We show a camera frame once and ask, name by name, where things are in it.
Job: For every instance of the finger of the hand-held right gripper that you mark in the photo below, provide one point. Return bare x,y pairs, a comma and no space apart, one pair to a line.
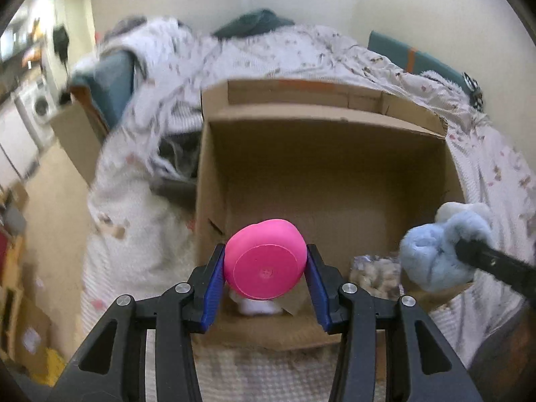
494,261

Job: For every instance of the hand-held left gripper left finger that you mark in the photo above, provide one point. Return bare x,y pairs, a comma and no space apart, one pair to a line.
211,289

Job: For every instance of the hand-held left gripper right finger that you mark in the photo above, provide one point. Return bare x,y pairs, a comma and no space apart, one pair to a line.
318,289

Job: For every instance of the white soft toy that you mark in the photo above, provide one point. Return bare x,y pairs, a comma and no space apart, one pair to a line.
255,306

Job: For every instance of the light blue plush toy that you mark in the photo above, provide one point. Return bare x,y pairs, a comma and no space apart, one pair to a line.
444,247

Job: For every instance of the beige knitted scrunchie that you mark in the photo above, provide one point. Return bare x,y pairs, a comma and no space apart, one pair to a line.
377,276

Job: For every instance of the pink rubber duck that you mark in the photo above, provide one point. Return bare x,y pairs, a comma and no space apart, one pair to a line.
264,259

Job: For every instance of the brown cardboard box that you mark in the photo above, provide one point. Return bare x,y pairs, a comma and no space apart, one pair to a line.
335,176

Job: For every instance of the checkered dog print bedsheet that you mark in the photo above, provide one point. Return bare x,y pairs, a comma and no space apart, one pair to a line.
138,234

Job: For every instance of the black white checkered cloth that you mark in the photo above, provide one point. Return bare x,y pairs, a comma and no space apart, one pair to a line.
473,88

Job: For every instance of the wooden bedside cabinet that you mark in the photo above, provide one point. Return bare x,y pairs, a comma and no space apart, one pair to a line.
77,140

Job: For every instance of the teal cushion with orange stripe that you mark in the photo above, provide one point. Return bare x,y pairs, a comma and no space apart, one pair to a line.
412,56

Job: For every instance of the teal pillow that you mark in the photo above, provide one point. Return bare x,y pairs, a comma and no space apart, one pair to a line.
106,86

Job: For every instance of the white floral duvet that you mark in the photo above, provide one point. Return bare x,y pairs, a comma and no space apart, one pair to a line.
293,54

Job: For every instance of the white kitchen cabinets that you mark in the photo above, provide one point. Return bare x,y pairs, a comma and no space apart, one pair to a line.
14,146

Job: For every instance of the white washing machine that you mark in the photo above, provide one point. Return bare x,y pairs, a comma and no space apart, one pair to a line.
37,104

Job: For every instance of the dark green pillow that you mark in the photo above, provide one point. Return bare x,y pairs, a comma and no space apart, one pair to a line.
251,23

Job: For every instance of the black hanging garment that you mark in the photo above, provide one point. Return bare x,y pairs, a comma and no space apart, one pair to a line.
61,41

